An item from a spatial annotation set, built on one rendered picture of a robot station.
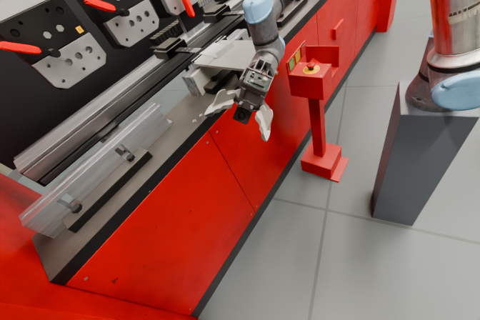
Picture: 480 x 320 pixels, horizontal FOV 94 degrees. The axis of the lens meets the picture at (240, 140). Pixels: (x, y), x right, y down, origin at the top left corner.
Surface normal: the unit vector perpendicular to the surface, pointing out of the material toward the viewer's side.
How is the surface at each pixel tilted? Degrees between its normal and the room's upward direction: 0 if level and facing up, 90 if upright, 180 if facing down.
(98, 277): 90
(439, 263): 0
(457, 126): 90
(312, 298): 0
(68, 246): 0
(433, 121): 90
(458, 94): 97
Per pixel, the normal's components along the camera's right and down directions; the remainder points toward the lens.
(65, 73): 0.76, 0.27
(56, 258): -0.29, -0.66
